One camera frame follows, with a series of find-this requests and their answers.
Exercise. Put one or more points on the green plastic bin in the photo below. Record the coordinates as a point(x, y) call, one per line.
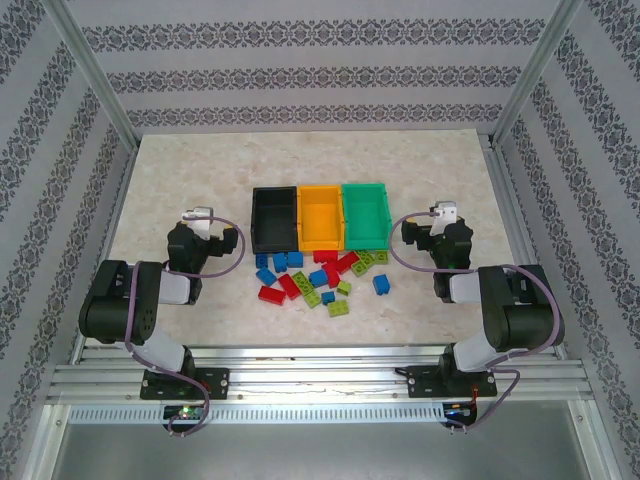
point(366, 217)

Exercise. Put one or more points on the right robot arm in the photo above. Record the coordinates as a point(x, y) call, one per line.
point(525, 320)

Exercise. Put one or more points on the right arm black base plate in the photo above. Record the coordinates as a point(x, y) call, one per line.
point(422, 382)

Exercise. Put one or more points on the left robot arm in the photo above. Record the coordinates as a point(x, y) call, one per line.
point(120, 305)

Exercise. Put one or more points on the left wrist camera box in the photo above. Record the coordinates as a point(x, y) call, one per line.
point(199, 215)

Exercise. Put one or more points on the long lime green lego brick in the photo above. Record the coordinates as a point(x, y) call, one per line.
point(304, 282)

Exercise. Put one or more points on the black plastic bin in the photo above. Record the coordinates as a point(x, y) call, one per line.
point(275, 225)

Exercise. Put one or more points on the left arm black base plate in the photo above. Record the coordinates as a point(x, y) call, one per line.
point(217, 382)

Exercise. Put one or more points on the right circuit board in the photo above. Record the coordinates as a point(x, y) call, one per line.
point(460, 411)

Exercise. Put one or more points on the grey metal panel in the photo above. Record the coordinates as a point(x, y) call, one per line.
point(320, 452)

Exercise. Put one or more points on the red lego brick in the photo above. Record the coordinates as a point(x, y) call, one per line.
point(272, 295)
point(331, 275)
point(325, 256)
point(348, 261)
point(289, 286)

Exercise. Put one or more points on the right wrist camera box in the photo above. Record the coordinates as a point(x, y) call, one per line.
point(446, 212)

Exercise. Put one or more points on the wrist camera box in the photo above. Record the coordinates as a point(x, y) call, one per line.
point(199, 215)
point(446, 212)

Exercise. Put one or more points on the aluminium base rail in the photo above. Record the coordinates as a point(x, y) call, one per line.
point(320, 375)

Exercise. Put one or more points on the left circuit board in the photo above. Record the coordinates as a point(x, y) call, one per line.
point(186, 412)

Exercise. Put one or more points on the circuit board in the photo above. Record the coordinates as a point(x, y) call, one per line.
point(460, 411)
point(186, 412)

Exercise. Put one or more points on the yellow plastic bin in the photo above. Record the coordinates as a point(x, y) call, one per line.
point(321, 220)

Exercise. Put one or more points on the aluminium frame post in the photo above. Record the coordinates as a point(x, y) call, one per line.
point(535, 70)
point(90, 72)

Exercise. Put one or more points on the aluminium side rail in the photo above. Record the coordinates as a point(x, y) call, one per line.
point(510, 200)
point(107, 240)

